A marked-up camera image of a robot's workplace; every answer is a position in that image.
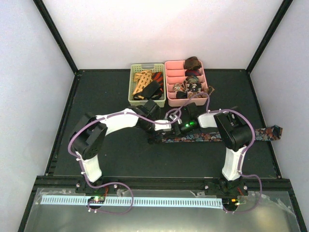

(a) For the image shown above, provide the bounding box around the navy floral tie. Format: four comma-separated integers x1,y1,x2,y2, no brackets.
161,125,283,143

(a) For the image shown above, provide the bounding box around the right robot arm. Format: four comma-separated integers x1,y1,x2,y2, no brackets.
172,107,255,195

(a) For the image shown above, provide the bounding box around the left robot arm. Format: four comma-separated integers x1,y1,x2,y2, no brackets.
68,100,171,193

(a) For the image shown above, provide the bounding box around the green plastic basket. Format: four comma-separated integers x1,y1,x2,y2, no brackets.
128,63,167,108

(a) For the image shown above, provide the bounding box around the black rolled tie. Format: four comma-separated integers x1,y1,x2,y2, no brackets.
176,91,188,99

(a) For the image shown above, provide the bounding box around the tan paisley rolled tie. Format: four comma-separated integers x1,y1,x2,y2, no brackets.
172,83,186,93

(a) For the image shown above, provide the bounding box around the dark floral rolled tie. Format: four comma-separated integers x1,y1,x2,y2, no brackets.
185,83,203,93

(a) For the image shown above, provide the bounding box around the brown dotted rolled tie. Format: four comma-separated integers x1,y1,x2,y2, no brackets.
187,86,215,99

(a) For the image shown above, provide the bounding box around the green floral rolled tie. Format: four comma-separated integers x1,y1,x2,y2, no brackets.
185,75,199,84

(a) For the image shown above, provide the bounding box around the red black striped tie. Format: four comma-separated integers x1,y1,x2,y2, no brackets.
152,72,164,85

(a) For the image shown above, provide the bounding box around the pink divided organizer tray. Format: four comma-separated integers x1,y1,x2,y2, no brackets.
165,60,209,107

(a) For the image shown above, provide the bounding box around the red blue rolled tie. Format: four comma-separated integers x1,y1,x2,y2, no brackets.
185,69,203,76

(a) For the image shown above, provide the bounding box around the orange patterned tie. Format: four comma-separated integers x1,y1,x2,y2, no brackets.
132,70,153,95

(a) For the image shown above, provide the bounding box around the left controller board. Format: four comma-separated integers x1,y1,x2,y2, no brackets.
87,196,105,204

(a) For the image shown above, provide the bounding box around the controller board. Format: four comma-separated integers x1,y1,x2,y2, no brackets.
87,196,105,204
222,198,243,206

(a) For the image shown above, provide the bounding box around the right controller board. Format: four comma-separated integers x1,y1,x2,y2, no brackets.
222,198,243,206

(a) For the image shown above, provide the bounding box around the clear acrylic sheet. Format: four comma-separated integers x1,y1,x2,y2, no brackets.
21,188,301,232

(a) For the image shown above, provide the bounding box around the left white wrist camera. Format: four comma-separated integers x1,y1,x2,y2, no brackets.
154,120,172,132

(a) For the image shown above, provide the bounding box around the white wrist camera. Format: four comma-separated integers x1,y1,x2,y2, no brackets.
168,114,183,124
154,120,172,132

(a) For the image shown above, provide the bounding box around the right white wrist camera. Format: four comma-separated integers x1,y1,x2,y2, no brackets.
168,114,183,124

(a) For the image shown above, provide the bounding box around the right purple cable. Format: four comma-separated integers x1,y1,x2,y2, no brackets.
166,91,264,215

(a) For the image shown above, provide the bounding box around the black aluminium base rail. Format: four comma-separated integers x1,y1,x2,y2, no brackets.
33,176,293,196

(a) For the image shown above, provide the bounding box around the light blue slotted cable duct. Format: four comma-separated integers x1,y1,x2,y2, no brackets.
40,195,223,209

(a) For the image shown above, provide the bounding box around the right black frame post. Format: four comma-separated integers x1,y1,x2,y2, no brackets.
246,0,293,74

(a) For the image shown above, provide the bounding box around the black frame post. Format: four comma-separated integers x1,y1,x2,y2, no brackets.
246,0,293,74
33,0,78,74

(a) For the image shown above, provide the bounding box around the left black frame post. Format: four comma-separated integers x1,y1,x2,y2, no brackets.
33,0,78,74

